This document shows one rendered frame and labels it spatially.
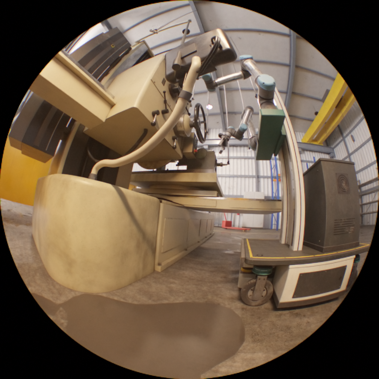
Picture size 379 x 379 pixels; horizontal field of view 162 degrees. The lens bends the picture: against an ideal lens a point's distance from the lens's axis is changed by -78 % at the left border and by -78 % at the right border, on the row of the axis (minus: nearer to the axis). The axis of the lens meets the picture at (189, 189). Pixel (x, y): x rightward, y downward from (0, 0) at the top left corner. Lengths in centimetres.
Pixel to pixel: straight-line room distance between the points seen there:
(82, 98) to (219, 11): 760
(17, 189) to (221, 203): 320
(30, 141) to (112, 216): 86
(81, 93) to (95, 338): 117
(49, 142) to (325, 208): 180
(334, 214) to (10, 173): 364
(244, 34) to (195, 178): 761
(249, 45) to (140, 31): 546
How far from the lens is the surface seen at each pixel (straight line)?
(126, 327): 65
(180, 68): 59
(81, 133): 132
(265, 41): 833
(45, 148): 120
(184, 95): 49
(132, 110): 86
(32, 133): 121
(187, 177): 144
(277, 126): 98
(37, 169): 293
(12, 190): 292
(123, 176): 157
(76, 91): 97
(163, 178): 156
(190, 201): 155
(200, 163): 152
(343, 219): 93
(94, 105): 99
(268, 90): 96
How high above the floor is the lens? 49
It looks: 11 degrees up
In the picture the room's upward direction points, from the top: 6 degrees clockwise
